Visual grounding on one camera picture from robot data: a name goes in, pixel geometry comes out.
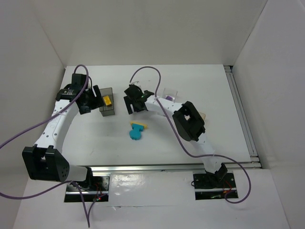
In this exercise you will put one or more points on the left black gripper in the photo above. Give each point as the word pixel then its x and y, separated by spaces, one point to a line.
pixel 97 96

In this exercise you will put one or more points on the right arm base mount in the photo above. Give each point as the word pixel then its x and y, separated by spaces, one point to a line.
pixel 205 190

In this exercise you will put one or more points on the aluminium rail front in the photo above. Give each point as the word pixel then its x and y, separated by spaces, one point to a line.
pixel 147 168

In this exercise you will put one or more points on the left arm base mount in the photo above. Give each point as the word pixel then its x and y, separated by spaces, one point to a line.
pixel 97 190

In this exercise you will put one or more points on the orange tinted plastic container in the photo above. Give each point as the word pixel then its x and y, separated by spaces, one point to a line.
pixel 203 116

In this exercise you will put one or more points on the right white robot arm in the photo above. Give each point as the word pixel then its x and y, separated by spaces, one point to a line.
pixel 188 125

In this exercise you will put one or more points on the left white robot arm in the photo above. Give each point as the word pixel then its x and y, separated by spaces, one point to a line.
pixel 44 160

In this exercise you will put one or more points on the teal lego figure piece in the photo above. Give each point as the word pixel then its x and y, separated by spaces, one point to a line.
pixel 136 132

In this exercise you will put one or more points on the smoky grey plastic container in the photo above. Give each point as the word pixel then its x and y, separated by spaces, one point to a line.
pixel 108 108

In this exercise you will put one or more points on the aluminium rail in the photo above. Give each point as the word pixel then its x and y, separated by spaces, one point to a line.
pixel 147 168
pixel 242 117

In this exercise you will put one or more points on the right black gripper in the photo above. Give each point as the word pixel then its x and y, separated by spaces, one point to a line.
pixel 130 103

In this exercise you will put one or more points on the aluminium rail right side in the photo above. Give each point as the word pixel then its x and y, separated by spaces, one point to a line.
pixel 242 117

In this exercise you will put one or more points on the clear plastic container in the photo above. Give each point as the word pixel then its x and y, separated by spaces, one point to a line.
pixel 171 92

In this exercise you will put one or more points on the yellow lego brick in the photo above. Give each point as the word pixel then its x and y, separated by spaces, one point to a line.
pixel 107 100

